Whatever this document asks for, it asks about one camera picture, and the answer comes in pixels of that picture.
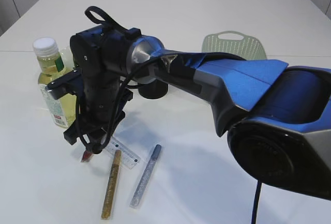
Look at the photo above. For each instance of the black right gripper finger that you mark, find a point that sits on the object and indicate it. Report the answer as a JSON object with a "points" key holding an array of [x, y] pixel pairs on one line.
{"points": [[97, 141]]}

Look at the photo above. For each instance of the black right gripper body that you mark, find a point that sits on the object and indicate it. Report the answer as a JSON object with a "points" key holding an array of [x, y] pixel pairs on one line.
{"points": [[97, 108]]}

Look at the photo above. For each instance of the red glitter glue pen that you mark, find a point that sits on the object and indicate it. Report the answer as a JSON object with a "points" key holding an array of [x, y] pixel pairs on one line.
{"points": [[86, 157]]}

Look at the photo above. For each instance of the clear plastic ruler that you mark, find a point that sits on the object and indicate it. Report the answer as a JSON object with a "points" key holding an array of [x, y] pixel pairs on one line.
{"points": [[129, 159]]}

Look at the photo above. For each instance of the yellow tea bottle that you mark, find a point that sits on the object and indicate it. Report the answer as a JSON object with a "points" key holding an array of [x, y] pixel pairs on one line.
{"points": [[62, 111]]}

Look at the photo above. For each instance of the silver blue glitter glue pen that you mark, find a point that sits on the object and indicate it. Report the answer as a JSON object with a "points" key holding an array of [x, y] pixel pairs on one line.
{"points": [[143, 183]]}

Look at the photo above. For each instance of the gold glitter glue pen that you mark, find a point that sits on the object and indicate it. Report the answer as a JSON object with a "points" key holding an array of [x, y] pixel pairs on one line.
{"points": [[111, 186]]}

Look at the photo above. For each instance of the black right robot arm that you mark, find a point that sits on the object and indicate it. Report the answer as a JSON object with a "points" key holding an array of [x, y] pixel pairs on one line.
{"points": [[276, 117]]}

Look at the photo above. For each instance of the black mesh pen holder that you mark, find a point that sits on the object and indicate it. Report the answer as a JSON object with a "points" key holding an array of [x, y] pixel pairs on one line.
{"points": [[155, 90]]}

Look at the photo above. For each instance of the green plastic woven basket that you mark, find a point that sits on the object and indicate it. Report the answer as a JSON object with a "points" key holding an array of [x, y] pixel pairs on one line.
{"points": [[245, 46]]}

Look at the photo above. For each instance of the green wavy glass bowl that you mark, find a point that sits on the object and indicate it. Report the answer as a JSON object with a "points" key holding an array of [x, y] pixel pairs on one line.
{"points": [[67, 57]]}

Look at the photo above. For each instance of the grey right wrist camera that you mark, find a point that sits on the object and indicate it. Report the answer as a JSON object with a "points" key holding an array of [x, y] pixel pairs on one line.
{"points": [[63, 85]]}

